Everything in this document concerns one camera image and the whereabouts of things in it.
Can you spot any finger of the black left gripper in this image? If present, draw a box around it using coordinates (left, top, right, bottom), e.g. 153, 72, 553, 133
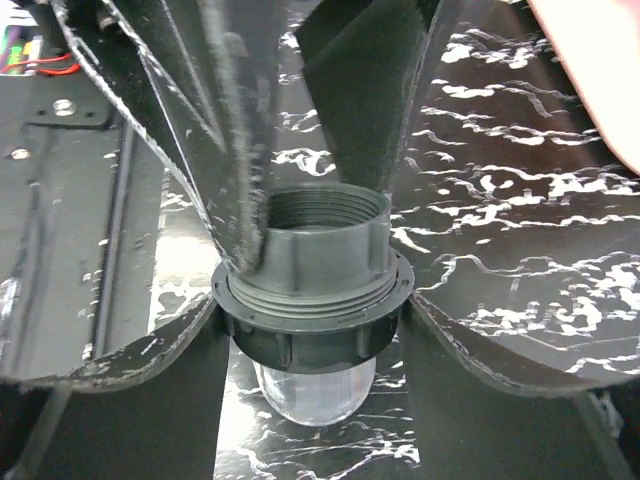
295, 0, 435, 191
52, 1, 275, 271

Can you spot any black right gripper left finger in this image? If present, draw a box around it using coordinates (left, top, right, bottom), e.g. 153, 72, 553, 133
1, 297, 229, 479

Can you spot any pink three-tier shelf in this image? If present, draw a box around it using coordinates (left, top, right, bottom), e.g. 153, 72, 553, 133
529, 0, 639, 173

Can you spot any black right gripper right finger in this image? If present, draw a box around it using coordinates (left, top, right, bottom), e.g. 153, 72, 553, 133
399, 294, 639, 479

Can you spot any grey threaded adapter fitting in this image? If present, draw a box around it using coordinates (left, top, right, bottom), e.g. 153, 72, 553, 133
228, 182, 397, 318

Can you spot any dark grey threaded nut ring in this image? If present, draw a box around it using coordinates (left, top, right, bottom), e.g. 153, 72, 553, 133
210, 249, 416, 370

